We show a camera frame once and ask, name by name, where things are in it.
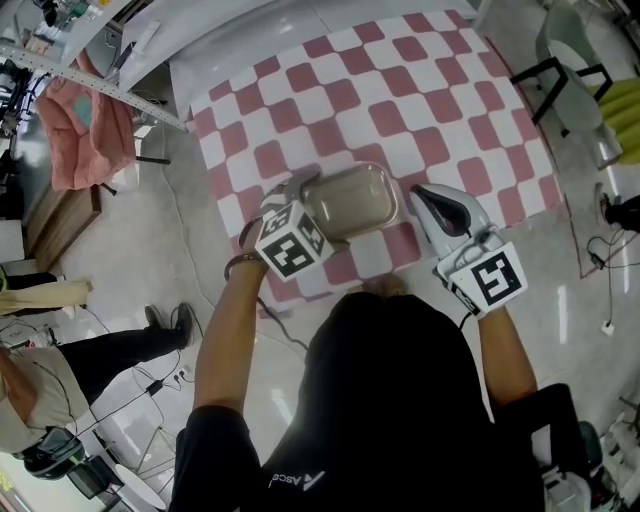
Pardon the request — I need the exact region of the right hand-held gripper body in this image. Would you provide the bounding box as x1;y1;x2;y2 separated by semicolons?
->
431;226;529;321

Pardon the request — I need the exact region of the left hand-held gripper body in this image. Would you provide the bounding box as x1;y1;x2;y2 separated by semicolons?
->
238;185;332;283

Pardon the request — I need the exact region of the clear plastic food container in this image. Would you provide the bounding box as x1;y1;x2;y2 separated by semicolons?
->
301;161;402;242

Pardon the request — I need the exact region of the person's right forearm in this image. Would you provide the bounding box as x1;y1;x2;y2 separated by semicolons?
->
476;304;540;425

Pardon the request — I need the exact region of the person's left forearm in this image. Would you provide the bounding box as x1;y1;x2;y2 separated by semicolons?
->
192;257;272;417

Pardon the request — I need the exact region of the person's right shoe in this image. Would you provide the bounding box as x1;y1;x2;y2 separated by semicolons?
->
379;276;408;299

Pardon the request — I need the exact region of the table with checkered cloth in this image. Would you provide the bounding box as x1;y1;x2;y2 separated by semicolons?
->
186;8;567;307

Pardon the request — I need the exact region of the person's black shirt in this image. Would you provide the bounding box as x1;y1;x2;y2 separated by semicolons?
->
169;292;597;512

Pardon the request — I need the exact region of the grey chair with black legs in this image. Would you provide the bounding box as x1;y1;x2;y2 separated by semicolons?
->
508;3;625;172

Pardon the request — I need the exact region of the pink cloth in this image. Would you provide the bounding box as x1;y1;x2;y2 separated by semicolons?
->
36;51;140;192

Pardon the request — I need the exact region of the white grey waist pack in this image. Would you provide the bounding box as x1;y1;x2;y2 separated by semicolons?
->
541;463;594;512

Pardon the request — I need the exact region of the wooden cabinet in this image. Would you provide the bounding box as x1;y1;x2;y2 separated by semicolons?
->
23;183;105;275

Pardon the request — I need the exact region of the pale yellow cloth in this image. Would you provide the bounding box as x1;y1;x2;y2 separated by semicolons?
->
0;278;95;317

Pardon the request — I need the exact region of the white round side table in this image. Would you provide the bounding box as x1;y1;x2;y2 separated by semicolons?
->
113;463;167;512

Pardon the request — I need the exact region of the black laptop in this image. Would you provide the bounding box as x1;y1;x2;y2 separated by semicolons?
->
66;456;125;502

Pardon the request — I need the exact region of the dark wrist bracelet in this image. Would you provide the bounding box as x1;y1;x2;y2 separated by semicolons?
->
223;251;268;281

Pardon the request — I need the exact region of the black cable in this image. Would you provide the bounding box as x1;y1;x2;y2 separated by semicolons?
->
74;304;206;436
583;233;640;327

